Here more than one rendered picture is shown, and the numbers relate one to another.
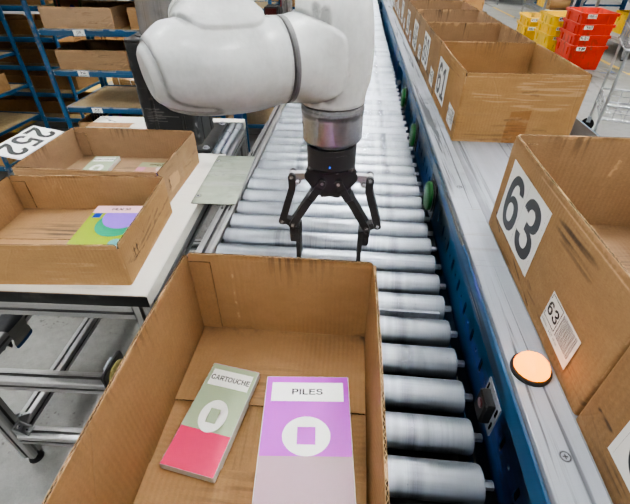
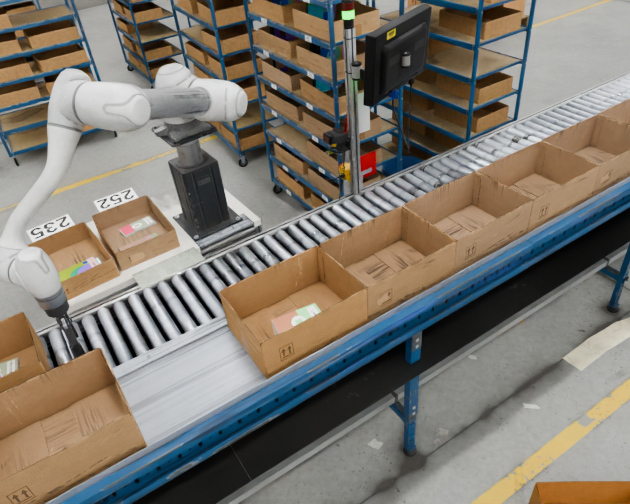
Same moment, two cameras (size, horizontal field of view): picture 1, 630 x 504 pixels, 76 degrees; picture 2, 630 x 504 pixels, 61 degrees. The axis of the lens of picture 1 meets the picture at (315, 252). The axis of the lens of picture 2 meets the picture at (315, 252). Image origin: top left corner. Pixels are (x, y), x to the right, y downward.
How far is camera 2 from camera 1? 1.96 m
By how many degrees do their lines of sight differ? 43
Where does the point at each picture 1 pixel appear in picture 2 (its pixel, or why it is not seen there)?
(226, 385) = (7, 367)
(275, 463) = not seen: outside the picture
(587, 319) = not seen: outside the picture
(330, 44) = (16, 277)
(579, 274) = (5, 404)
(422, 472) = not seen: outside the picture
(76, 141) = (146, 202)
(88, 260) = not seen: hidden behind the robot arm
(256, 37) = not seen: outside the picture
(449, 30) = (417, 222)
